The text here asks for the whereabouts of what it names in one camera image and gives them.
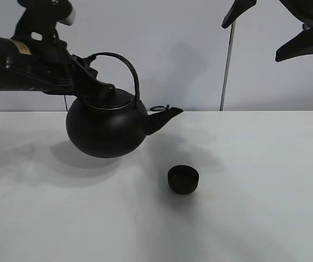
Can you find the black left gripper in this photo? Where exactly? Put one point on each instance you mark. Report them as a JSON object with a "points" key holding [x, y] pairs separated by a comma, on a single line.
{"points": [[44, 63]]}

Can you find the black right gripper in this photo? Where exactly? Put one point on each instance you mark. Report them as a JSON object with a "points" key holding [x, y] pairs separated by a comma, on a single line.
{"points": [[300, 45]]}

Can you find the black round teapot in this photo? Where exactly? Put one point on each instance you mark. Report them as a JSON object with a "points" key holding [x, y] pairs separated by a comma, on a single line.
{"points": [[116, 126]]}

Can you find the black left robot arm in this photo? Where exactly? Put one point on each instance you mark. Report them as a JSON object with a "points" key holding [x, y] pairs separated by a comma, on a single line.
{"points": [[36, 59]]}

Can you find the small black teacup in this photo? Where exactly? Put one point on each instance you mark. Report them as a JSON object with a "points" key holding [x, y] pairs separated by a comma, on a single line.
{"points": [[183, 179]]}

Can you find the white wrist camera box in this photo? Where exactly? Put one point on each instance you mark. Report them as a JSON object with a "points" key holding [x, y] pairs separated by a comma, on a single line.
{"points": [[70, 17]]}

